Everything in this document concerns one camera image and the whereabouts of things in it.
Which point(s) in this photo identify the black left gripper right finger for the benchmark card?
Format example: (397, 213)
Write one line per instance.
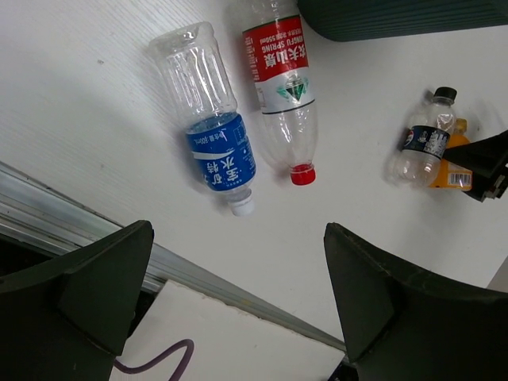
(403, 322)

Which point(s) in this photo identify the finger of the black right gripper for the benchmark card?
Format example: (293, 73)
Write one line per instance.
(487, 160)

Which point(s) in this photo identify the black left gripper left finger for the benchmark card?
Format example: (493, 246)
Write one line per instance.
(67, 319)

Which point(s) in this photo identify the small orange juice bottle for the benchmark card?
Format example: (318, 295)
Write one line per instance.
(451, 176)

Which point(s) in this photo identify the small black cap bottle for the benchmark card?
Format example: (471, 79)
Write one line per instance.
(427, 128)

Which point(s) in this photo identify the dark teal plastic bin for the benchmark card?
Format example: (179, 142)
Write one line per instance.
(345, 21)

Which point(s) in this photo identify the blue label clear bottle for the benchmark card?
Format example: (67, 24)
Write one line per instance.
(193, 72)

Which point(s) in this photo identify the red label clear bottle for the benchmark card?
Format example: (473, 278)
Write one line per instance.
(278, 60)

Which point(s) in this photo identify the aluminium table front rail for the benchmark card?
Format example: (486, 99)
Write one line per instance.
(39, 224)

